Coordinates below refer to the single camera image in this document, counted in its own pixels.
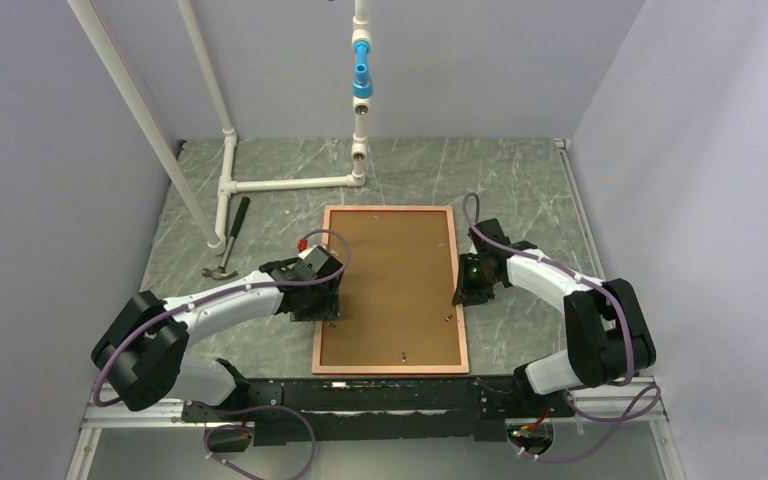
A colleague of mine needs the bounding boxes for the orange wooden picture frame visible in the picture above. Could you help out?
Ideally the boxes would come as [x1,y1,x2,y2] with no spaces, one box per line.
[311,204,471,377]

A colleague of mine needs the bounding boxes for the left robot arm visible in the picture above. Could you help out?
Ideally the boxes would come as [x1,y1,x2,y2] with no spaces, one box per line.
[90,245,348,420]

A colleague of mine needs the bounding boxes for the blue pipe fitting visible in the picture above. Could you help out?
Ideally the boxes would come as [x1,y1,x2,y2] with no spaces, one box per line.
[352,40,374,99]

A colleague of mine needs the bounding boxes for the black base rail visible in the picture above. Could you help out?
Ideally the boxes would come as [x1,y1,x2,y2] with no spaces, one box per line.
[181,375,573,446]

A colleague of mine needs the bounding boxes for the brown backing board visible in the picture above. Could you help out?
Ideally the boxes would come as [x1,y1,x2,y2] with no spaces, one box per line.
[318,211,463,368]

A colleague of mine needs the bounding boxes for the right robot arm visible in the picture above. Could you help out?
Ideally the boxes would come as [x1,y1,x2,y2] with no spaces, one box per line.
[452,219,657,415]

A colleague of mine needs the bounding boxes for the purple cable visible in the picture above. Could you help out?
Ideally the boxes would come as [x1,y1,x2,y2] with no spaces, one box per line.
[92,229,352,480]
[462,192,662,465]

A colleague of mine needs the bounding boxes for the white PVC pipe stand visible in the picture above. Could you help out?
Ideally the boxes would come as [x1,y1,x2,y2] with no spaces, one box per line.
[68,1,372,255]

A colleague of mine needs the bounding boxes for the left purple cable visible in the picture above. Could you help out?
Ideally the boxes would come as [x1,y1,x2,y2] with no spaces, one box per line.
[92,229,352,480]

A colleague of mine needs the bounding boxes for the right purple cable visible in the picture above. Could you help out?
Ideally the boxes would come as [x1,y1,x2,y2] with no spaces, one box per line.
[462,192,662,465]

